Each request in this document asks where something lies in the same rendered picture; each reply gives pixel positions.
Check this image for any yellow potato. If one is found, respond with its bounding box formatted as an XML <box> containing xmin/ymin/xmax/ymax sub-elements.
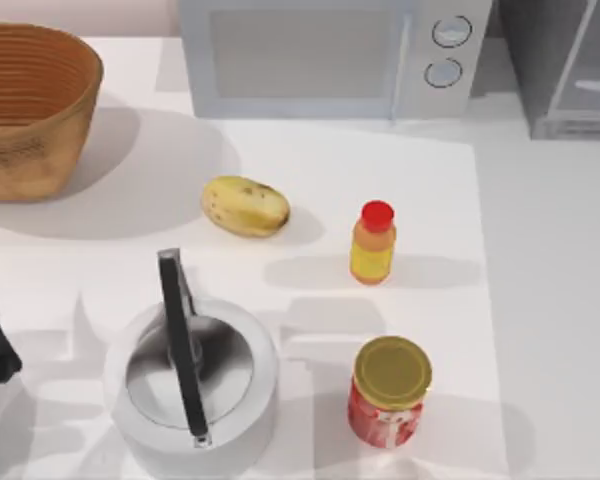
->
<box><xmin>201</xmin><ymin>175</ymin><xmax>291</xmax><ymax>239</ymax></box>

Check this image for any yellow bottle with red cap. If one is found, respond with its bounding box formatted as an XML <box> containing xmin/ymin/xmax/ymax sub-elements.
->
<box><xmin>349</xmin><ymin>200</ymin><xmax>397</xmax><ymax>287</ymax></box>

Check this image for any red jar with gold lid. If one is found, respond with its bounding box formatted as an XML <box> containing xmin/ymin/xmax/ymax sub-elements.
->
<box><xmin>347</xmin><ymin>335</ymin><xmax>434</xmax><ymax>450</ymax></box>

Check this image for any microwave oven door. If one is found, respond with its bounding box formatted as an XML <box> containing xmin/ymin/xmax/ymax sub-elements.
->
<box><xmin>178</xmin><ymin>0</ymin><xmax>414</xmax><ymax>120</ymax></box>

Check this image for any pale microwave oven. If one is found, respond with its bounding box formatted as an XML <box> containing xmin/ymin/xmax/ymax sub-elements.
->
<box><xmin>175</xmin><ymin>0</ymin><xmax>493</xmax><ymax>121</ymax></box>

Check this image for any round microwave knob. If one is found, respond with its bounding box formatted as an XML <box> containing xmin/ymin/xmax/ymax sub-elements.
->
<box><xmin>423</xmin><ymin>56</ymin><xmax>464</xmax><ymax>90</ymax></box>
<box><xmin>431</xmin><ymin>14</ymin><xmax>474</xmax><ymax>49</ymax></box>

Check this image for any brown woven basket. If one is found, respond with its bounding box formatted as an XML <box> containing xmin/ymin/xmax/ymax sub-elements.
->
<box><xmin>0</xmin><ymin>22</ymin><xmax>105</xmax><ymax>203</ymax></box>

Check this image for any grey cabinet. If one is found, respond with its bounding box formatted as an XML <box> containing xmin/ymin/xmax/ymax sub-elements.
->
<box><xmin>498</xmin><ymin>0</ymin><xmax>600</xmax><ymax>141</ymax></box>

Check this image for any white kettle with black handle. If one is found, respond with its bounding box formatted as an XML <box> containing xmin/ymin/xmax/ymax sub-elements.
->
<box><xmin>102</xmin><ymin>248</ymin><xmax>281</xmax><ymax>476</ymax></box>

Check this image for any microwave door handle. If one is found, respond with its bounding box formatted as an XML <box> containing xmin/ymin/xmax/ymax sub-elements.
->
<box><xmin>390</xmin><ymin>13</ymin><xmax>411</xmax><ymax>121</ymax></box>

